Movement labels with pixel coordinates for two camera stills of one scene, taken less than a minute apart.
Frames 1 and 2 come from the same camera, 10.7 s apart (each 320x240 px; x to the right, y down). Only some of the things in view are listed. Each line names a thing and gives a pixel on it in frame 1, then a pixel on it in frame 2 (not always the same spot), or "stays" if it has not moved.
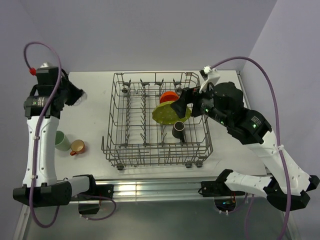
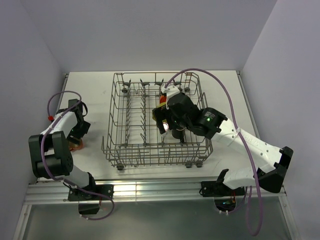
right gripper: [189, 96] → [161, 113]
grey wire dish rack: [150, 124] stays
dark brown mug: [178, 130] stays
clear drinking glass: [82, 99] → [165, 126]
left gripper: [76, 93] → [84, 129]
